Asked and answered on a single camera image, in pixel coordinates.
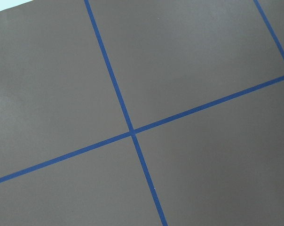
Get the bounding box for brown paper table mat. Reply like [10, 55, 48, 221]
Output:
[0, 0, 284, 226]

